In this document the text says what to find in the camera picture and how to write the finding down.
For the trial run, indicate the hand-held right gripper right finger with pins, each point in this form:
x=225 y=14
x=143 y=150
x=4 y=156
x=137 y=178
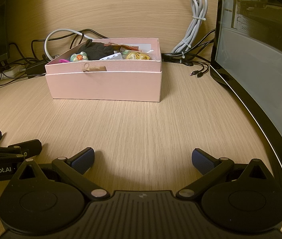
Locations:
x=202 y=160

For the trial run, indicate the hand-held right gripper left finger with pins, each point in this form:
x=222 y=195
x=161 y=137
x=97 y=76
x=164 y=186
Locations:
x=83 y=160

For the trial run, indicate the pink cardboard box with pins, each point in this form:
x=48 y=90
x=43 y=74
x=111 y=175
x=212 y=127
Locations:
x=106 y=84

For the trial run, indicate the pink plastic strainer scoop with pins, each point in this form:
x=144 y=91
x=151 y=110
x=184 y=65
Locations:
x=63 y=60

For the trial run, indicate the pink and blue toy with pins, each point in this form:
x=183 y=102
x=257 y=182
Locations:
x=79 y=57

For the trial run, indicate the white charger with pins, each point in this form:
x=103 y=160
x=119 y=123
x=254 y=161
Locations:
x=111 y=57

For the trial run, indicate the dark grey plush toy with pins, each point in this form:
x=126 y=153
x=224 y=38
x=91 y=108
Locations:
x=96 y=51

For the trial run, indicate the packaged bun yellow label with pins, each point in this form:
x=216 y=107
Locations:
x=136 y=56

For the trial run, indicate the white power strip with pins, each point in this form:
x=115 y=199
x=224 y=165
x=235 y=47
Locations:
x=8 y=72

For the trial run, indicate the black power adapter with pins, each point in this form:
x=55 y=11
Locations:
x=36 y=68

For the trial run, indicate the computer tower case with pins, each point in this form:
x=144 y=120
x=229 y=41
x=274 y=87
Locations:
x=255 y=54

